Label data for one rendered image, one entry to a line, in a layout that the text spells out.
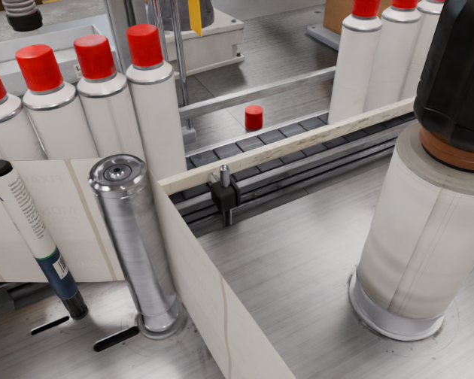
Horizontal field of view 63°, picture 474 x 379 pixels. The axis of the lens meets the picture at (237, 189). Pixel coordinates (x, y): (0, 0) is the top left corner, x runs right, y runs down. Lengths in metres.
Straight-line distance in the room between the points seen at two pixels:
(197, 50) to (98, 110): 0.51
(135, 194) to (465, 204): 0.21
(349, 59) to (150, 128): 0.29
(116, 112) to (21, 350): 0.25
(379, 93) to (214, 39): 0.42
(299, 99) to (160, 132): 0.42
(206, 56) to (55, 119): 0.56
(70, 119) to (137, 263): 0.19
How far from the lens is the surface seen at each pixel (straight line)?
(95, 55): 0.41
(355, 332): 0.40
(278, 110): 0.78
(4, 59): 1.15
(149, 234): 0.29
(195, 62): 0.92
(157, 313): 0.36
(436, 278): 0.34
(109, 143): 0.45
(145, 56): 0.43
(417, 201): 0.29
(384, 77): 0.64
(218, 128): 0.72
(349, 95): 0.60
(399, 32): 0.62
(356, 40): 0.57
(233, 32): 0.95
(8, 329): 0.45
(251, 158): 0.52
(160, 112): 0.45
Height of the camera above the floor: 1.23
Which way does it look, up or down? 42 degrees down
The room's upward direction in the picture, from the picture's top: 2 degrees counter-clockwise
